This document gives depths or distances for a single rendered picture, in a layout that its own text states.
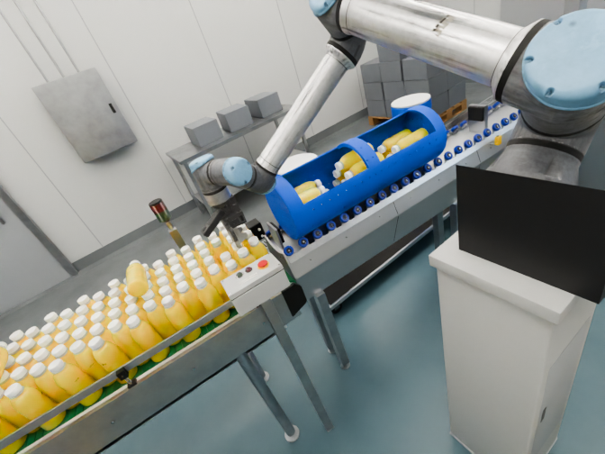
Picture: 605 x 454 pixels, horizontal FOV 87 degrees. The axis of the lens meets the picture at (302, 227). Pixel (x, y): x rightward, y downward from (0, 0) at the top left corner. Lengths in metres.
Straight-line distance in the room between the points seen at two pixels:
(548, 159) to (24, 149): 4.37
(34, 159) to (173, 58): 1.89
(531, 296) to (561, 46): 0.50
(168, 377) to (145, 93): 3.63
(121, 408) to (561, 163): 1.45
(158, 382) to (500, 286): 1.13
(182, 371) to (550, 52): 1.34
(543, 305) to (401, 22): 0.70
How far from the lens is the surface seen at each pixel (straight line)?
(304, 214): 1.28
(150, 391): 1.38
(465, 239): 0.95
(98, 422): 1.43
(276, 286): 1.11
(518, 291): 0.89
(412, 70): 4.83
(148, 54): 4.52
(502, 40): 0.79
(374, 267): 2.38
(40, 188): 4.54
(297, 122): 1.11
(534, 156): 0.85
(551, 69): 0.72
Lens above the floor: 1.74
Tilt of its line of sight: 32 degrees down
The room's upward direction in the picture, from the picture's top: 20 degrees counter-clockwise
